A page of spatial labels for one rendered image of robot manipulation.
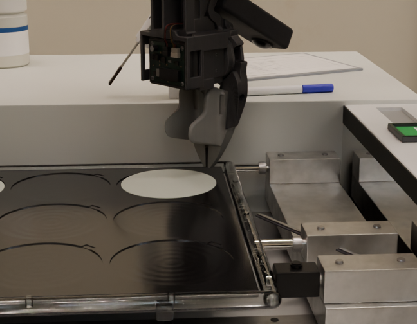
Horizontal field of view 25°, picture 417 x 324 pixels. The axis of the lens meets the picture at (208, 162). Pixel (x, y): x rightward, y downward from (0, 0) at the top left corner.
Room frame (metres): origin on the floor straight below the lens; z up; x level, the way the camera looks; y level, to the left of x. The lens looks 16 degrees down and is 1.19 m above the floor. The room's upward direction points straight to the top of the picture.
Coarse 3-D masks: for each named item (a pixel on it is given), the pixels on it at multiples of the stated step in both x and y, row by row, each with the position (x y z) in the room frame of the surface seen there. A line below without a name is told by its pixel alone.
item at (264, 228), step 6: (270, 216) 0.98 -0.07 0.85; (258, 222) 0.97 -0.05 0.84; (264, 222) 0.97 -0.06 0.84; (240, 228) 0.97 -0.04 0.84; (258, 228) 0.97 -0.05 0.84; (264, 228) 0.97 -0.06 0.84; (270, 228) 0.97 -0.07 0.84; (276, 228) 0.97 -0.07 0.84; (264, 234) 0.97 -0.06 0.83; (270, 234) 0.97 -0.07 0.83; (276, 234) 0.97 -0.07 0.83
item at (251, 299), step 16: (0, 304) 0.63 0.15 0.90; (16, 304) 0.63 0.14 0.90; (32, 304) 0.63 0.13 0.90; (48, 304) 0.63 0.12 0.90; (64, 304) 0.63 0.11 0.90; (80, 304) 0.63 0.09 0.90; (96, 304) 0.63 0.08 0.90; (112, 304) 0.64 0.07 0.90; (128, 304) 0.64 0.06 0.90; (144, 304) 0.64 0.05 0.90; (160, 304) 0.64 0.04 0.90; (176, 304) 0.64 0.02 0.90; (192, 304) 0.64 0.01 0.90; (208, 304) 0.64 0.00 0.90; (224, 304) 0.64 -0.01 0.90; (240, 304) 0.64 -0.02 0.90; (256, 304) 0.64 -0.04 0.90; (272, 304) 0.64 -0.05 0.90
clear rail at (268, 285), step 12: (228, 168) 0.98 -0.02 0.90; (228, 180) 0.95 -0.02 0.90; (240, 192) 0.90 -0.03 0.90; (240, 204) 0.86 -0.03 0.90; (240, 216) 0.83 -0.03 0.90; (252, 216) 0.83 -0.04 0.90; (252, 228) 0.79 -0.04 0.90; (252, 240) 0.76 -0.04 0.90; (252, 252) 0.74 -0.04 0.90; (264, 252) 0.74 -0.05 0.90; (252, 264) 0.72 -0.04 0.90; (264, 264) 0.70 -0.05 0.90; (264, 276) 0.68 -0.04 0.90; (264, 288) 0.66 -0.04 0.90; (276, 288) 0.66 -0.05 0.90; (276, 300) 0.64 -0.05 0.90
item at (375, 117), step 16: (352, 112) 1.01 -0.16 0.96; (368, 112) 1.01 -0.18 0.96; (384, 112) 1.02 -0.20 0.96; (400, 112) 1.02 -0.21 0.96; (416, 112) 1.01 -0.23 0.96; (368, 128) 0.94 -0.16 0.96; (384, 128) 0.93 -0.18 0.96; (384, 144) 0.87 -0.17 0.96; (400, 144) 0.87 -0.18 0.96; (416, 144) 0.87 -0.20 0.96; (400, 160) 0.81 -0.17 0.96; (416, 160) 0.81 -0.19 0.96; (416, 176) 0.76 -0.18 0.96
